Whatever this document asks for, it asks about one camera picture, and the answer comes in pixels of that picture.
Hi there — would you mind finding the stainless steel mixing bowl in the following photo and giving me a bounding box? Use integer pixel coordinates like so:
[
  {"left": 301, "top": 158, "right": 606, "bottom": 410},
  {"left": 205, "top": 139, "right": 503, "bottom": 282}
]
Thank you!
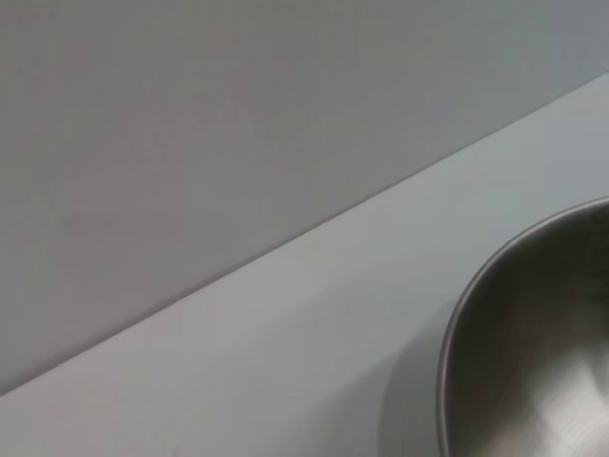
[{"left": 436, "top": 195, "right": 609, "bottom": 457}]

